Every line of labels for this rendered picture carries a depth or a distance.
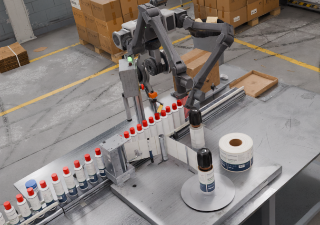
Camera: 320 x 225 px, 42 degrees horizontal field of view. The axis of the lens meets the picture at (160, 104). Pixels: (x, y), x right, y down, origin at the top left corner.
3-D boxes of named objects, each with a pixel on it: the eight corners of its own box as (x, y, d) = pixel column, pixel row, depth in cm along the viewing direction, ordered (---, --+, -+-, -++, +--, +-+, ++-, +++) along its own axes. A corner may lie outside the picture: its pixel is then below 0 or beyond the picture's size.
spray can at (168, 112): (169, 134, 290) (165, 109, 279) (166, 131, 294) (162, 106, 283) (176, 131, 291) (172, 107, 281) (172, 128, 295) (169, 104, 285)
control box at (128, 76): (125, 98, 260) (119, 71, 250) (124, 85, 274) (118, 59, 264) (141, 95, 260) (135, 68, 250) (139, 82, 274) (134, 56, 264)
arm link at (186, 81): (183, 62, 252) (171, 66, 248) (195, 67, 243) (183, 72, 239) (184, 80, 258) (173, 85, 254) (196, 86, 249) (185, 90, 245)
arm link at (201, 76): (231, 35, 284) (220, 31, 277) (235, 40, 280) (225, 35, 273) (197, 86, 300) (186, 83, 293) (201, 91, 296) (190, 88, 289)
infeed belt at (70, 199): (63, 212, 245) (61, 207, 243) (56, 205, 251) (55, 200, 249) (244, 94, 328) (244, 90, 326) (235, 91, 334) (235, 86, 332)
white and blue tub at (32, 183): (34, 186, 271) (30, 178, 267) (41, 189, 267) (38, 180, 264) (25, 193, 266) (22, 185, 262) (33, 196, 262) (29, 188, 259)
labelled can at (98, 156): (103, 178, 260) (95, 152, 249) (98, 175, 263) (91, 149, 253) (109, 174, 262) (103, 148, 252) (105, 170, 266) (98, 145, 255)
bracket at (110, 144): (109, 152, 239) (109, 151, 238) (98, 145, 247) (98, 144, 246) (128, 141, 246) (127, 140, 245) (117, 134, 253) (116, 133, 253)
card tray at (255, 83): (255, 97, 324) (255, 93, 322) (229, 88, 342) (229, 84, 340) (278, 82, 339) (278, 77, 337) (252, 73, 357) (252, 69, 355)
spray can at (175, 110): (177, 131, 291) (174, 107, 281) (172, 129, 295) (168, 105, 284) (182, 127, 294) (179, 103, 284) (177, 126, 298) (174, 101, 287)
